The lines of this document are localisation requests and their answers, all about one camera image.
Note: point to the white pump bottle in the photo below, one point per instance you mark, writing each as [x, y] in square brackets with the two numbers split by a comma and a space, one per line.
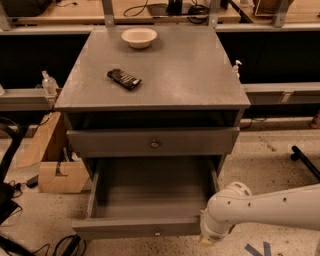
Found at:
[236, 67]

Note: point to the white bowl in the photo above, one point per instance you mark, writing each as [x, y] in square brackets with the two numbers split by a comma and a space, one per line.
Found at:
[139, 38]

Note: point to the brown cardboard box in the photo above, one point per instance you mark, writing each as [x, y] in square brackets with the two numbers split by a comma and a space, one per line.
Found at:
[56, 174]

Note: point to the yellow foam padded gripper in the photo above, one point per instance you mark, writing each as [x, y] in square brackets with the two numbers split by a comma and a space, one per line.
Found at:
[212, 236]

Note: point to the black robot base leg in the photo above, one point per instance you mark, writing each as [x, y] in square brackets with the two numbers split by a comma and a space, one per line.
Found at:
[299, 155]

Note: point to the grey drawer cabinet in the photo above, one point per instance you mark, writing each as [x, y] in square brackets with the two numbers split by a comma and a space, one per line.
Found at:
[187, 82]

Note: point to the clear sanitizer bottle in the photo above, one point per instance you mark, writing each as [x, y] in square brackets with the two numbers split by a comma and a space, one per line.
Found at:
[49, 84]

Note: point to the grey drawer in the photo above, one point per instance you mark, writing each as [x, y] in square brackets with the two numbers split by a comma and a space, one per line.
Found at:
[147, 196]
[153, 142]

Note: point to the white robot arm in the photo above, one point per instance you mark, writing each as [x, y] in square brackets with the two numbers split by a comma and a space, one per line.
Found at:
[235, 204]

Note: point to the grey top drawer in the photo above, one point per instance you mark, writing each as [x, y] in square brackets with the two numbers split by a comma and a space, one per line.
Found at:
[153, 142]

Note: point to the black power strip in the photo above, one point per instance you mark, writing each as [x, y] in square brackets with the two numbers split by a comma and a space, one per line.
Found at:
[73, 246]

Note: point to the black snack bar packet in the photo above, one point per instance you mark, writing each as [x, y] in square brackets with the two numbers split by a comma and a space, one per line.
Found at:
[122, 78]

